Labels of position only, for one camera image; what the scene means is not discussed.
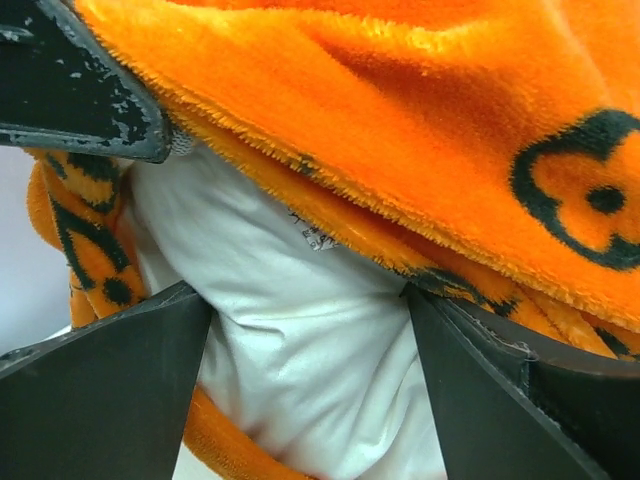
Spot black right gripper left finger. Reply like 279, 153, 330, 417
1, 283, 210, 480

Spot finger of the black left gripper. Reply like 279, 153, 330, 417
1, 0, 171, 163

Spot white pillow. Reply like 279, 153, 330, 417
127, 147, 446, 479

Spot orange patterned plush pillowcase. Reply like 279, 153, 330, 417
24, 0, 640, 480

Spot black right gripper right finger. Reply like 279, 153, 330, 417
404, 285, 639, 480

